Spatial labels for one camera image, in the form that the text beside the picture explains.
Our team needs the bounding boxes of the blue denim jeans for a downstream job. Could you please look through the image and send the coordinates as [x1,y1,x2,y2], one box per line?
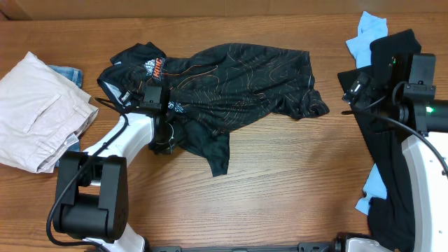
[49,65,83,152]

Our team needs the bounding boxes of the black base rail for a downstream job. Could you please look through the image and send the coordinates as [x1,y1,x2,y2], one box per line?
[143,235,347,252]

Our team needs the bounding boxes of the left black cable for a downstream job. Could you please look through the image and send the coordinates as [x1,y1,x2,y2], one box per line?
[45,97,130,248]

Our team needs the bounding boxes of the black cable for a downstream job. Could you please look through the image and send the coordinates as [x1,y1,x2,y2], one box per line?
[45,97,130,248]
[341,80,448,176]

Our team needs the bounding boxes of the black garment pile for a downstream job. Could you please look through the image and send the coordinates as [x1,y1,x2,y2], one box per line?
[337,29,421,251]

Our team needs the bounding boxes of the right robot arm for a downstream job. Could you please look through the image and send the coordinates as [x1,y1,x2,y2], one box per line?
[343,53,447,251]

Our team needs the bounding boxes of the light blue cloth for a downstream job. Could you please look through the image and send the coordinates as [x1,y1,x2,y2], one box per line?
[346,11,389,69]

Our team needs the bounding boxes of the right black cable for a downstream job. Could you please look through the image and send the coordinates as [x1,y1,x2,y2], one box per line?
[341,80,448,176]

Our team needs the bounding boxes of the black orange patterned jersey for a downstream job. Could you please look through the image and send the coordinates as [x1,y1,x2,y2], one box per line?
[97,43,329,176]

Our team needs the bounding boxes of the beige folded trousers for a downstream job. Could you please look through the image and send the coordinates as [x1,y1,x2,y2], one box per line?
[1,52,98,173]

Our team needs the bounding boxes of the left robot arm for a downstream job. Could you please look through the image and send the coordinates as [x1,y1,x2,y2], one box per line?
[45,86,174,252]

